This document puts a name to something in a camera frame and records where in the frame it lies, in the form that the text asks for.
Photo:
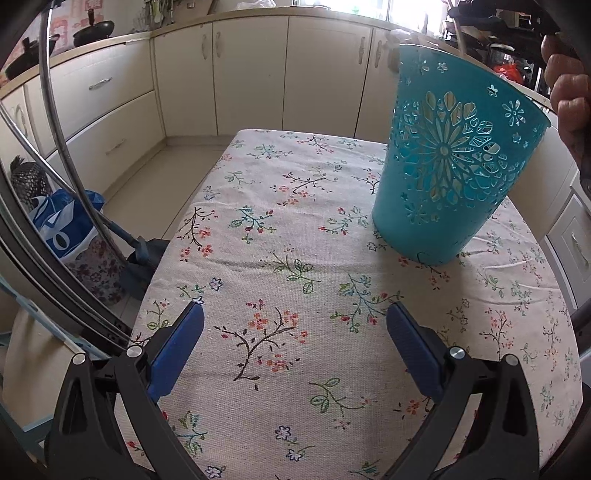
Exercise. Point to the beige countertop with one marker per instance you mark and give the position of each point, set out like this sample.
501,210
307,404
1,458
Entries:
138,37

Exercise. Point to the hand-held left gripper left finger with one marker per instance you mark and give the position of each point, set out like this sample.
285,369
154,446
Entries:
178,350

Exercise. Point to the wooden chopstick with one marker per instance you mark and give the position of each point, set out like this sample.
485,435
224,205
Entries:
460,39

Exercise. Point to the floral waste bin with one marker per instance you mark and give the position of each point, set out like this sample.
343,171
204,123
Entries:
97,272

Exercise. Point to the black wok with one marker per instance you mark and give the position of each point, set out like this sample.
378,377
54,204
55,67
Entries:
27,60

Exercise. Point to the black pot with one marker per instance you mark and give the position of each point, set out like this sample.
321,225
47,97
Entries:
94,30

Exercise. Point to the red plastic bag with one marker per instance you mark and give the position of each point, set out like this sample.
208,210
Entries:
508,73

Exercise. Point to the blue and white plastic bag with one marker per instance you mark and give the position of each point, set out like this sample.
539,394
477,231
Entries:
64,226

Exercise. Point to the window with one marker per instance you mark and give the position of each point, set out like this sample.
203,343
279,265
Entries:
415,14

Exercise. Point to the row of cream kitchen cabinets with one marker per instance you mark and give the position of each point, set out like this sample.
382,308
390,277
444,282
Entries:
249,78

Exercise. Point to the black microwave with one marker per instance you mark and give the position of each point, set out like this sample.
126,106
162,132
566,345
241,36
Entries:
531,74

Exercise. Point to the person's right hand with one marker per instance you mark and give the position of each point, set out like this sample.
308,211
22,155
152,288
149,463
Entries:
572,101

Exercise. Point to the floral tablecloth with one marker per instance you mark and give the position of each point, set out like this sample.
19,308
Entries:
300,221

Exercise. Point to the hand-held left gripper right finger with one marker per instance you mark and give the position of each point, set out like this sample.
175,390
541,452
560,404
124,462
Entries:
413,350

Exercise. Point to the dark sliding door frame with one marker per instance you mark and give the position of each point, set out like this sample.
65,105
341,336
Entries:
46,286

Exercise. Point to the teal perforated plastic basket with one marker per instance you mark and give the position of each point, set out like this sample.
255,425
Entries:
415,221

